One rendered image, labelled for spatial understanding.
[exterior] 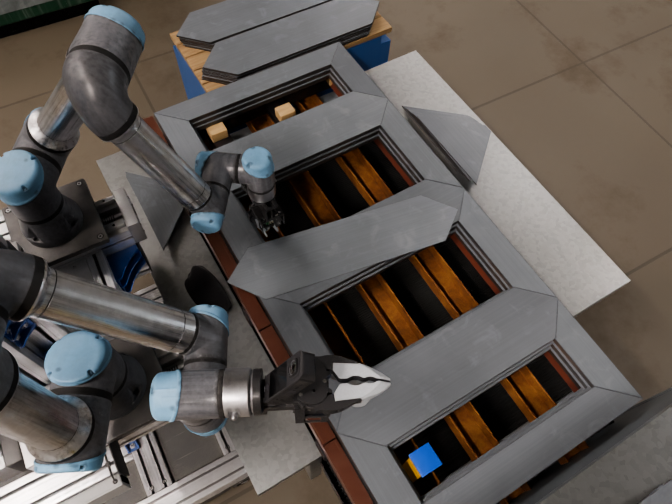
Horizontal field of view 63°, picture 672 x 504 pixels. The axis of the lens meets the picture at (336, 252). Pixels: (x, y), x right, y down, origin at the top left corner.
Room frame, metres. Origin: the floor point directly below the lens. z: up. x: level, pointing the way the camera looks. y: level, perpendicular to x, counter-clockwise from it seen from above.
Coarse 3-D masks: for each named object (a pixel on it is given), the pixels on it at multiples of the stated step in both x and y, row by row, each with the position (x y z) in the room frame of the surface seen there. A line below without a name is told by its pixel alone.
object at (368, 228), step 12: (360, 216) 0.93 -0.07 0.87; (372, 216) 0.93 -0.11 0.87; (360, 228) 0.88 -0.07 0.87; (372, 228) 0.89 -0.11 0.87; (360, 240) 0.84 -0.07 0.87; (372, 240) 0.84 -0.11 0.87; (384, 240) 0.85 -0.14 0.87; (372, 252) 0.80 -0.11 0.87; (384, 252) 0.80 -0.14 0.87; (372, 264) 0.76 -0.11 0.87
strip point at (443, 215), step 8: (424, 200) 1.00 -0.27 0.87; (432, 200) 1.00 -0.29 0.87; (432, 208) 0.97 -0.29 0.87; (440, 208) 0.97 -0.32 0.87; (448, 208) 0.98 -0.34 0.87; (456, 208) 0.98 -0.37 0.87; (432, 216) 0.94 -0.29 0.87; (440, 216) 0.94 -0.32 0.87; (448, 216) 0.95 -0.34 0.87; (440, 224) 0.91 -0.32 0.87; (448, 224) 0.92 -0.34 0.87; (440, 232) 0.89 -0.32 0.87; (448, 232) 0.89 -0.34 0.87
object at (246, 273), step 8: (248, 248) 0.79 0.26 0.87; (248, 256) 0.76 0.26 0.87; (240, 264) 0.73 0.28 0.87; (248, 264) 0.74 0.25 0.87; (240, 272) 0.71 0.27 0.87; (248, 272) 0.71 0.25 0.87; (256, 272) 0.71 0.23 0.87; (240, 280) 0.68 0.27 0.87; (248, 280) 0.68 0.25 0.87; (256, 280) 0.69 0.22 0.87; (240, 288) 0.66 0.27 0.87; (248, 288) 0.66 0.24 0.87; (256, 288) 0.66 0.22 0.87; (264, 296) 0.64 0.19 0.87
